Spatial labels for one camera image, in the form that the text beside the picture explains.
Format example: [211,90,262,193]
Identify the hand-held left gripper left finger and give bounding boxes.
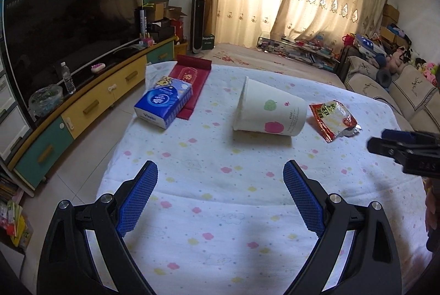
[36,160,159,295]

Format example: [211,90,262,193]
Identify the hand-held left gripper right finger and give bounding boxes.
[282,160,403,295]

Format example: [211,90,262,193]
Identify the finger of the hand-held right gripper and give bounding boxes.
[367,138,408,162]
[381,129,417,144]

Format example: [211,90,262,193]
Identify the red snack wrapper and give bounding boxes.
[309,100,362,143]

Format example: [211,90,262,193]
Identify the white paper cup leaf print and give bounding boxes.
[232,76,308,137]

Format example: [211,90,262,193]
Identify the beige sofa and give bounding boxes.
[339,47,440,134]

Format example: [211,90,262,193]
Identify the row of plush toys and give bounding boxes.
[385,45,440,86]

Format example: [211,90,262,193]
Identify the white dotted tablecloth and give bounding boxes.
[96,61,434,295]

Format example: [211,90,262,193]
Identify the blue star print bag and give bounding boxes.
[356,34,382,55]

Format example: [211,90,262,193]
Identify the blue tissue pack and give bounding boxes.
[134,76,193,130]

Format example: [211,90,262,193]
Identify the yellow green tv cabinet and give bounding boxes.
[7,37,176,199]

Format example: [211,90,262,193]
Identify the stack of cardboard boxes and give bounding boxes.
[380,2,413,48]

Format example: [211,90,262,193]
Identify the pile of books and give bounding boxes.
[0,171,35,251]

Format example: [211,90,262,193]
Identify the glass coffee table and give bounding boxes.
[257,32,344,70]

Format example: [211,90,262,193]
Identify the red flat packet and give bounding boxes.
[167,55,212,121]

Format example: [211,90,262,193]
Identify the clear plastic bag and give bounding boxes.
[28,84,64,118]

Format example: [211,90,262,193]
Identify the clear water bottle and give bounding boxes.
[60,62,77,95]

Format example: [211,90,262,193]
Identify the white plastic drawer unit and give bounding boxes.
[0,68,33,161]

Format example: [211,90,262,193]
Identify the floral rug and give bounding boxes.
[210,42,344,86]

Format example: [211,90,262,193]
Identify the open cardboard boxes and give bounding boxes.
[137,0,188,41]

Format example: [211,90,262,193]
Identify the black television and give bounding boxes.
[2,0,144,110]

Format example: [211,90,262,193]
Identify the black white tower fan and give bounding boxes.
[191,0,207,55]

